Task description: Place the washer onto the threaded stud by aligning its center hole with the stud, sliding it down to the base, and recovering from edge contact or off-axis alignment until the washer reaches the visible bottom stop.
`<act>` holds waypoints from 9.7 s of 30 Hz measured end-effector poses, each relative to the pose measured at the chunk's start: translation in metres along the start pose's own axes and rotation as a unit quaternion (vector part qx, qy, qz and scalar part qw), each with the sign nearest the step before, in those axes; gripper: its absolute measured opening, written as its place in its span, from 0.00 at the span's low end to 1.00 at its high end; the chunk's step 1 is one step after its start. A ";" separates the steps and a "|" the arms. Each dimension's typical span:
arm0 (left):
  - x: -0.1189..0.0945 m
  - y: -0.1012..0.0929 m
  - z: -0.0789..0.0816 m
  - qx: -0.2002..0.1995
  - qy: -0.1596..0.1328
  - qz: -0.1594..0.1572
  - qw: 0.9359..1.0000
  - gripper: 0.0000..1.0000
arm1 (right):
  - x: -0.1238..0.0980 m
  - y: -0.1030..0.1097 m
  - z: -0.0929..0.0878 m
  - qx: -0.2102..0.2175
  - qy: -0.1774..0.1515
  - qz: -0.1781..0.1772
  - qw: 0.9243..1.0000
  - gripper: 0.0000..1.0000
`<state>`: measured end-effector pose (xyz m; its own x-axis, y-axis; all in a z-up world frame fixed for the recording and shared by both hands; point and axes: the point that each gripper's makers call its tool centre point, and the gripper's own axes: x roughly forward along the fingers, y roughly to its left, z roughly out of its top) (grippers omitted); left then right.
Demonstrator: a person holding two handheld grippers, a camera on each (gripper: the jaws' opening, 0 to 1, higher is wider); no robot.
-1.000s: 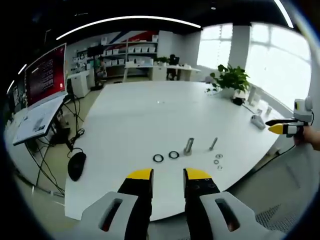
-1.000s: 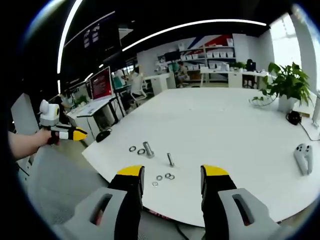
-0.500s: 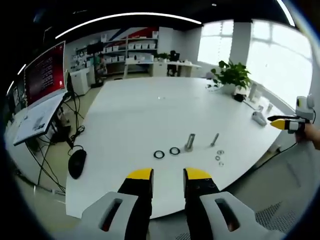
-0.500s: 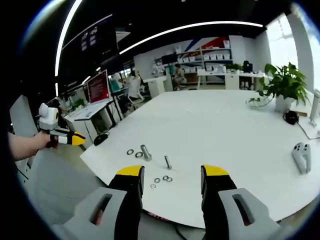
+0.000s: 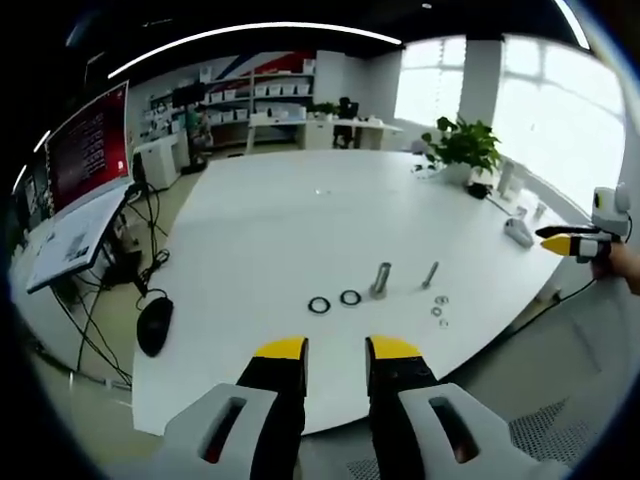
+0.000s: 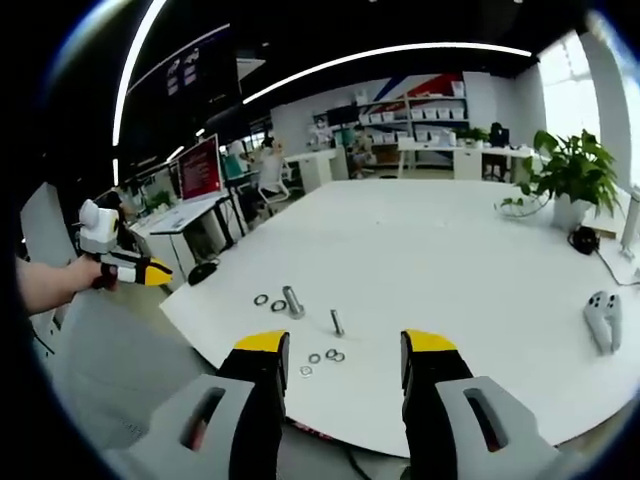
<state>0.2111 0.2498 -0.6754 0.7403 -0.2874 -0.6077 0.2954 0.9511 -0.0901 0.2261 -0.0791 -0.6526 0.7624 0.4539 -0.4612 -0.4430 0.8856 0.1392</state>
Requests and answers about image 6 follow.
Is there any person's left hand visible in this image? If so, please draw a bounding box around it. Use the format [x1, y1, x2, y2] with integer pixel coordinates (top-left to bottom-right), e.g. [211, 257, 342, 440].
[64, 253, 109, 295]

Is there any grey partition panel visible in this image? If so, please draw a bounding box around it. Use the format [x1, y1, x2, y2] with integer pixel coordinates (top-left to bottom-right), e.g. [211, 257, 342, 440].
[19, 181, 79, 266]

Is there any white office desk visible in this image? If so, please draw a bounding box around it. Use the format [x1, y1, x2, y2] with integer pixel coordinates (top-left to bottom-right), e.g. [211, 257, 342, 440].
[130, 192, 246, 281]

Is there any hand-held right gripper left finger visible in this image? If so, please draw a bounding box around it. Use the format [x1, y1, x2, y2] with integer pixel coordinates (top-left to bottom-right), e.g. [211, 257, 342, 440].
[127, 329, 291, 480]

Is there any long ceiling light strip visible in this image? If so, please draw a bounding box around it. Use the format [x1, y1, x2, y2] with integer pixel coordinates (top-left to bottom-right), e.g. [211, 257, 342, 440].
[242, 42, 533, 106]

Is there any white game controller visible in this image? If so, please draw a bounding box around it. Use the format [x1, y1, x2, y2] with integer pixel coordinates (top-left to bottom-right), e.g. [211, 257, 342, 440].
[583, 290, 623, 356]

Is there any potted green plant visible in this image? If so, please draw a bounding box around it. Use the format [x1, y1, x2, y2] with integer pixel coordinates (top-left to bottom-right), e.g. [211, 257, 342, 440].
[494, 128, 622, 232]

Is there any black coiled cable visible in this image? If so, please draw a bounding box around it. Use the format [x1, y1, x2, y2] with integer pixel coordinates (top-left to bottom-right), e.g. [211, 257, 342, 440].
[566, 225, 602, 257]

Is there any white office chair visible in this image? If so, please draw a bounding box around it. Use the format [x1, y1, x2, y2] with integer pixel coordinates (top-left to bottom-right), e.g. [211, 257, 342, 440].
[257, 158, 304, 206]

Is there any white counter desk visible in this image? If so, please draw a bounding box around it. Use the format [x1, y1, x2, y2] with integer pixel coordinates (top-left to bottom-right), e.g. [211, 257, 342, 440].
[397, 135, 539, 182]

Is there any white cable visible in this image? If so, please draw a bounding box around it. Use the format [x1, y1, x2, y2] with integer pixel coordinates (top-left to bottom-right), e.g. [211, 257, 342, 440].
[593, 247, 640, 288]

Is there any shelf with white bins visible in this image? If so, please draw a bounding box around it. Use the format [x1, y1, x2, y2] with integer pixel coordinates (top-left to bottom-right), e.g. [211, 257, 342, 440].
[355, 79, 471, 166]

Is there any large threaded stud bolt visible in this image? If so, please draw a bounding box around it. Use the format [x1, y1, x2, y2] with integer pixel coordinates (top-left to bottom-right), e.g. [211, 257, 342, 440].
[281, 284, 306, 319]

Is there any white stand post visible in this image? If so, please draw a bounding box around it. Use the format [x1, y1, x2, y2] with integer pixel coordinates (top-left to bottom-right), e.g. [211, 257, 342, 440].
[618, 183, 640, 261]

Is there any curved ceiling light strip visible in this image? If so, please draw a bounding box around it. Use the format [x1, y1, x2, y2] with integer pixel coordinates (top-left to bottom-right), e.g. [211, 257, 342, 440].
[111, 0, 169, 147]

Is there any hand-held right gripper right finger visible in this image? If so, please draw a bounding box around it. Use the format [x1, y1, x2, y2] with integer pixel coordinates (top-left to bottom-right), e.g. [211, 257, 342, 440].
[399, 328, 562, 480]

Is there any red screen monitor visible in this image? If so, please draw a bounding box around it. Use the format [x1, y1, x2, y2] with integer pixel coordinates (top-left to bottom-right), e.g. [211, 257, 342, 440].
[176, 133, 223, 202]

